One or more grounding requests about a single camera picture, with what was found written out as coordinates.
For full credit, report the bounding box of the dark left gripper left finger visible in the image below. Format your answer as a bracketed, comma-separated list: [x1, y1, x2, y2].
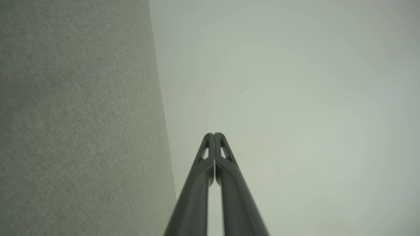
[164, 133, 215, 236]

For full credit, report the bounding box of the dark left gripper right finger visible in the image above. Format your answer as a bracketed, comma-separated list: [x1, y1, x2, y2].
[214, 132, 270, 236]

